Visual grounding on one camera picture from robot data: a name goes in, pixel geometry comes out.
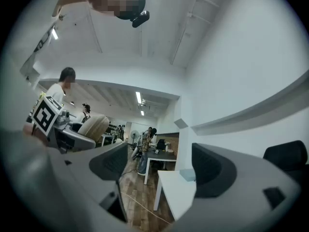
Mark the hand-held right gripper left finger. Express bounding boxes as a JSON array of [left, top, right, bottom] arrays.
[[45, 142, 129, 232]]

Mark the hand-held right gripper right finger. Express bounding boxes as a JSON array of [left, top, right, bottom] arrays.
[[169, 143, 302, 232]]

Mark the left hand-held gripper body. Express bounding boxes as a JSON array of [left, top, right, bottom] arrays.
[[31, 95, 74, 154]]

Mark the tan brown vase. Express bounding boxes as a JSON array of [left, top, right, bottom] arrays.
[[78, 114, 110, 142]]

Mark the person's left forearm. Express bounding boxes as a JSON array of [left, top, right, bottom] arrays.
[[22, 123, 49, 146]]

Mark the standing fan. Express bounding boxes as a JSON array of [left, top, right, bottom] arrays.
[[129, 130, 140, 146]]

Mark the black office chair with headrest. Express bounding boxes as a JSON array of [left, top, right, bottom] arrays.
[[263, 140, 309, 193]]

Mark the dark grey table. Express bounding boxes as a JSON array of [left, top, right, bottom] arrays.
[[144, 150, 178, 185]]

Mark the white ceiling conduit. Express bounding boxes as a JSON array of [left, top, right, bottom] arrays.
[[169, 0, 220, 65]]

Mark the black head camera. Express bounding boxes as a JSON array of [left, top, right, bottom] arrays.
[[131, 10, 150, 28]]

